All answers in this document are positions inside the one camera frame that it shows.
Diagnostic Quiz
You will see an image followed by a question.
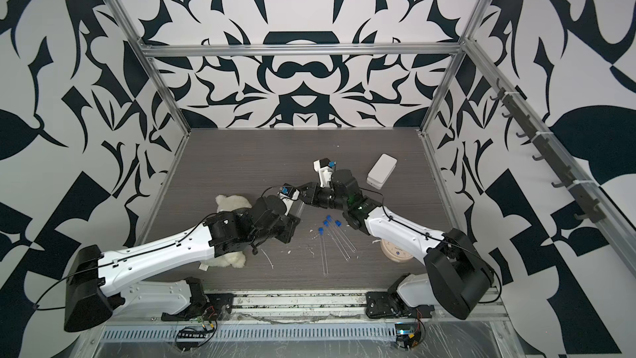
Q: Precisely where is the test tube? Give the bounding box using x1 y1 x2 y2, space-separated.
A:
319 227 329 277
335 220 357 252
323 220 350 261
288 200 305 219

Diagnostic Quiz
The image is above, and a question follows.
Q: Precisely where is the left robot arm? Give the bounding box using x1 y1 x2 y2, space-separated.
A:
64 195 301 332

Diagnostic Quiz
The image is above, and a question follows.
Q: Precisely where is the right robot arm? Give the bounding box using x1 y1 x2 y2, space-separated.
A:
298 169 495 320

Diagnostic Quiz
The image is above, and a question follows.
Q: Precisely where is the white rectangular box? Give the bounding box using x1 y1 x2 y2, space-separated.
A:
367 153 398 190

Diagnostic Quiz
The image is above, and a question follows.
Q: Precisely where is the white plush dog toy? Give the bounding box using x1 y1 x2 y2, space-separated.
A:
198 195 253 269

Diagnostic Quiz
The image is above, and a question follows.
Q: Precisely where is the left electronics board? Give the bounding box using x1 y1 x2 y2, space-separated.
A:
173 327 217 351

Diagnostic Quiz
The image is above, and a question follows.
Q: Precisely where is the electronics board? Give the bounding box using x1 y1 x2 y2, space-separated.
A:
173 327 217 351
394 321 426 351

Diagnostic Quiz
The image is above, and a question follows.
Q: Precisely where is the right electronics board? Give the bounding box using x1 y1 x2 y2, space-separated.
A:
394 321 426 351

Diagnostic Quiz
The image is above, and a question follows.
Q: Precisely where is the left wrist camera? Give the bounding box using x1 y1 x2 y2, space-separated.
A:
278 184 300 202

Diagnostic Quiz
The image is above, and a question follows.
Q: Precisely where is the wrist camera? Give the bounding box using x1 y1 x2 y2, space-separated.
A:
278 184 300 202
313 158 336 188

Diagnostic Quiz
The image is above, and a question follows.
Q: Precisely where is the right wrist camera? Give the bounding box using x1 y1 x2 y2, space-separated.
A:
313 158 336 188

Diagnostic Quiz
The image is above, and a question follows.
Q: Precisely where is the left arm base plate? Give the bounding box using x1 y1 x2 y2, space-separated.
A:
161 293 235 323

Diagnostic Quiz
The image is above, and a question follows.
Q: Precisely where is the black wall hook rail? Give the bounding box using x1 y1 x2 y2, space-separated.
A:
491 81 607 224

